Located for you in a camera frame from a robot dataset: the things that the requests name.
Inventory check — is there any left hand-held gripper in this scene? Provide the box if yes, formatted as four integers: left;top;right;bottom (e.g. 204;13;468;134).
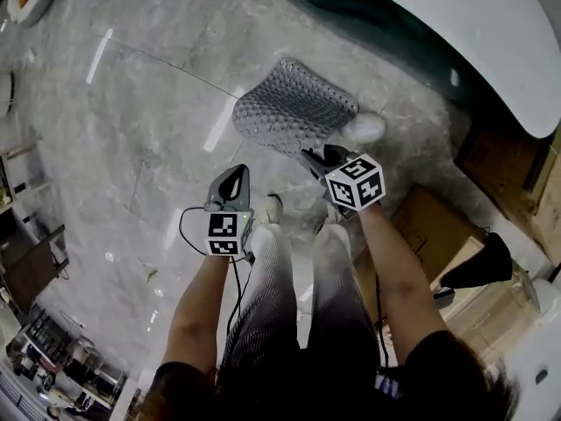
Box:
203;163;256;258

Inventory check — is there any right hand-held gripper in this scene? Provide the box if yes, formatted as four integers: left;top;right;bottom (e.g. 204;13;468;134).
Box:
301;144;387;223

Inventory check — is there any grey bumpy bath mat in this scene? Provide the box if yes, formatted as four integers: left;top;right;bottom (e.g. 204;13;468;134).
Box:
231;58;360;157

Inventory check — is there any person's left forearm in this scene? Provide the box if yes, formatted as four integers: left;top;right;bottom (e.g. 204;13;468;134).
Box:
160;252;247;376

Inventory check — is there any person's right forearm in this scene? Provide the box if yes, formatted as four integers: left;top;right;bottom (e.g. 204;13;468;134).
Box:
357;202;449;363

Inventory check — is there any person's left shoe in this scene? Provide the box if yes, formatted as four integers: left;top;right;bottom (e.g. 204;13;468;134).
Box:
258;194;284;225

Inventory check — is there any person's shoe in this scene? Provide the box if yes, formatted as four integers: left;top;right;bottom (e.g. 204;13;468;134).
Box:
341;111;387;145
258;194;284;225

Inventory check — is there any person's right shoe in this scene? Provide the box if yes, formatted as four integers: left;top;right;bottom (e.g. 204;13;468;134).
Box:
341;111;387;145

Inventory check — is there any person's left leg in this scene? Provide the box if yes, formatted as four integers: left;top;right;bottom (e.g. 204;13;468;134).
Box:
217;225;303;394

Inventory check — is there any person's leg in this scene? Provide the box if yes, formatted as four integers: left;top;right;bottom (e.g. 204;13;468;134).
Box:
306;222;383;370
217;225;303;394

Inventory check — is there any person's right leg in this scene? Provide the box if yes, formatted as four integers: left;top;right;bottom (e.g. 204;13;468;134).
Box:
306;222;383;370

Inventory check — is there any black bag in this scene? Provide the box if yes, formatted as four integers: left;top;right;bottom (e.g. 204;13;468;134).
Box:
437;232;514;289

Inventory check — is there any large brown cardboard box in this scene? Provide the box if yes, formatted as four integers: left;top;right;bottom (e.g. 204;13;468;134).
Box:
454;127;561;265

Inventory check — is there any white curved tub dark base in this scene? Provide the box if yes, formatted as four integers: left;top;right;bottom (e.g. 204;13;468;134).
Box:
253;0;561;140

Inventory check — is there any brown wooden cabinet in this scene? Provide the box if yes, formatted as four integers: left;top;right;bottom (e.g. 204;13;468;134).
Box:
0;224;71;310

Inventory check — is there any wooden shelf unit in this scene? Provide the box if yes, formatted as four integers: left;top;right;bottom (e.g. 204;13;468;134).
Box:
0;140;56;223

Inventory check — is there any person's black shirt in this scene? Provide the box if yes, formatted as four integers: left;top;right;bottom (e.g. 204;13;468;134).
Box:
143;330;487;421

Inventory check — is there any black metal rack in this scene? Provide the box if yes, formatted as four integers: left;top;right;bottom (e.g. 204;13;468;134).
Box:
6;307;129;411

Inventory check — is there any white appliance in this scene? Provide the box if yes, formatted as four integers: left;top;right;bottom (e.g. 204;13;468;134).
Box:
521;277;561;421

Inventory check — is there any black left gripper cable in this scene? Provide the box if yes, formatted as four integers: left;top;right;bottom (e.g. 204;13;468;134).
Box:
178;205;257;367

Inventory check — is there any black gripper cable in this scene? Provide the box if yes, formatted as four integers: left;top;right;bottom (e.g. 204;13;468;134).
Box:
373;273;392;368
178;205;257;367

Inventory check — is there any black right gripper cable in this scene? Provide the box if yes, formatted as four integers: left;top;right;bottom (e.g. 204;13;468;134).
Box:
373;273;392;368

